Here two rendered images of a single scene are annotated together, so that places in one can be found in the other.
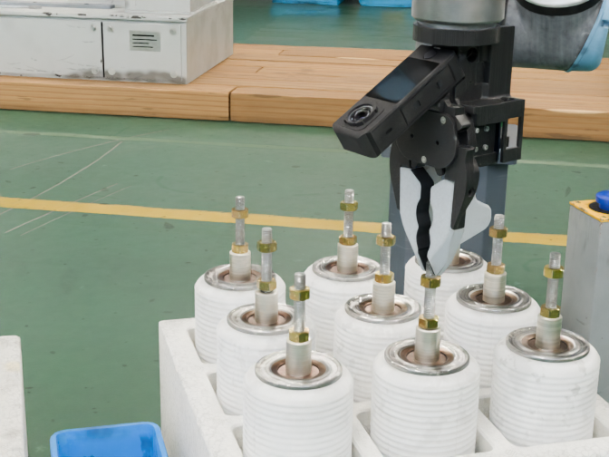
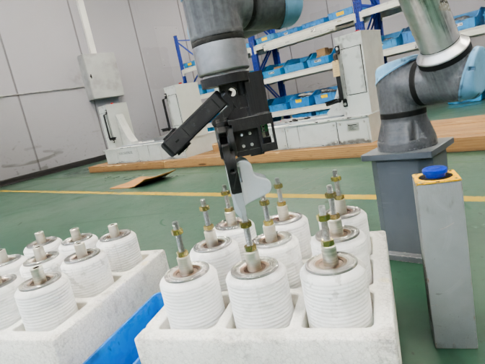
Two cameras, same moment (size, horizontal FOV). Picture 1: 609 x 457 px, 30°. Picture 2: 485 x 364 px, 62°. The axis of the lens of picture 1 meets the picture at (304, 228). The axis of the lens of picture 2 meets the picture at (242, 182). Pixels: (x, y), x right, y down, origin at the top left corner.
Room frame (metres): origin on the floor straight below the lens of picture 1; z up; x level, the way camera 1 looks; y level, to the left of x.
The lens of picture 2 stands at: (0.45, -0.46, 0.50)
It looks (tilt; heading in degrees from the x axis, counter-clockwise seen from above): 11 degrees down; 35
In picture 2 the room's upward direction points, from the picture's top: 12 degrees counter-clockwise
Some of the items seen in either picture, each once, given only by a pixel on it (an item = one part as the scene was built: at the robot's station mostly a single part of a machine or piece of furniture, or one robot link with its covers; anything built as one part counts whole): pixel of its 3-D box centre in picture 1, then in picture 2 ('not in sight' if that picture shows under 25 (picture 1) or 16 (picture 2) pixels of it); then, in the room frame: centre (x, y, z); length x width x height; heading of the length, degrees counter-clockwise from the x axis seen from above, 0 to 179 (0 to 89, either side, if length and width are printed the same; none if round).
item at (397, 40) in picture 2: not in sight; (390, 40); (6.15, 0.82, 0.90); 0.50 x 0.38 x 0.21; 170
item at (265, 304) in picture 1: (266, 306); (211, 238); (1.01, 0.03, 0.26); 0.02 x 0.02 x 0.03
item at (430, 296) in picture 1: (430, 302); (247, 236); (0.93, -0.11, 0.30); 0.01 x 0.01 x 0.08
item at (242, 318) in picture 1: (265, 319); (212, 244); (1.01, 0.03, 0.25); 0.08 x 0.08 x 0.01
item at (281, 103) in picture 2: not in sight; (286, 102); (6.45, 2.61, 0.36); 0.50 x 0.38 x 0.21; 171
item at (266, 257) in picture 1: (266, 266); (206, 218); (1.01, 0.03, 0.31); 0.01 x 0.01 x 0.08
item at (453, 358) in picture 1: (426, 357); (254, 268); (0.93, -0.11, 0.25); 0.08 x 0.08 x 0.01
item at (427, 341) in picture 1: (427, 344); (252, 260); (0.93, -0.11, 0.26); 0.02 x 0.02 x 0.03
